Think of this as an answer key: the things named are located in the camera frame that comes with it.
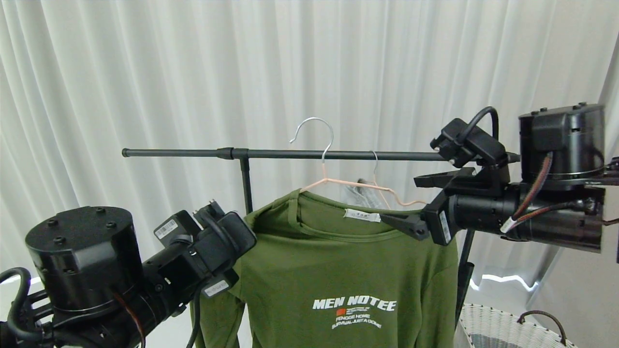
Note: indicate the pink clothes hanger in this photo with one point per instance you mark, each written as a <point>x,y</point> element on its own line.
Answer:
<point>375,169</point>
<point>322,169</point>

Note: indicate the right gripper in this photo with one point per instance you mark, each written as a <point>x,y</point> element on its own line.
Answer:
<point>483,212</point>

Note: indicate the pale grey shorts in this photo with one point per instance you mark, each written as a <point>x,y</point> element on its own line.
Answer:
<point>360,193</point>

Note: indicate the black clothes rack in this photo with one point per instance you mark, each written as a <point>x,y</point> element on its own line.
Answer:
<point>290,154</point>

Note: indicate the green printed garment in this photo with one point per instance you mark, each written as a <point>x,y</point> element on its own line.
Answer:
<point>314,261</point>

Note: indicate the white curtain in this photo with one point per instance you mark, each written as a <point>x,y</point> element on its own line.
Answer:
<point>145,72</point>

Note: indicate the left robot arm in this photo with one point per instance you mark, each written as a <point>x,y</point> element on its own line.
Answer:
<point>77,251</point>

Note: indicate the white laundry basket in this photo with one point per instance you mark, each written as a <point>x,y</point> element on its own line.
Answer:
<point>483,324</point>

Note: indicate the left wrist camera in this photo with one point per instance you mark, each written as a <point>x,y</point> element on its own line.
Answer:
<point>227,241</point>

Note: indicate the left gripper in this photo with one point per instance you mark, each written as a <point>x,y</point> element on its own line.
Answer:
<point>169,290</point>

